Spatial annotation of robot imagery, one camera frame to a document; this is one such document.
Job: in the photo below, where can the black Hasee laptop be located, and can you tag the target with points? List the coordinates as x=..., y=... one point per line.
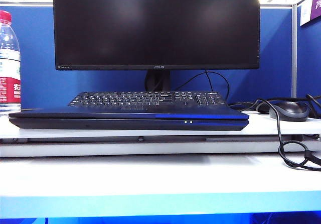
x=100, y=123

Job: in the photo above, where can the black desktop keyboard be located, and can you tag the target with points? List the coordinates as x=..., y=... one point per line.
x=125, y=99

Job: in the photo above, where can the black ASUS computer monitor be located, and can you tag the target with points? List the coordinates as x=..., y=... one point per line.
x=155, y=25

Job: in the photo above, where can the blue cubicle partition panel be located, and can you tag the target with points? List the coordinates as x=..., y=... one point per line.
x=276, y=45
x=309, y=58

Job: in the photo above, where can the black grey computer mouse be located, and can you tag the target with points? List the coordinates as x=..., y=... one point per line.
x=289, y=110

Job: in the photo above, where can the clear water bottle red cap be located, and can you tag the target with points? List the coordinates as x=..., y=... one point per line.
x=10, y=58

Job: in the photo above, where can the purple and white poster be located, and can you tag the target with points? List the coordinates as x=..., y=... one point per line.
x=316, y=5

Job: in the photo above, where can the silver partition post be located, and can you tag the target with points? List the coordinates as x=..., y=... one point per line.
x=295, y=58

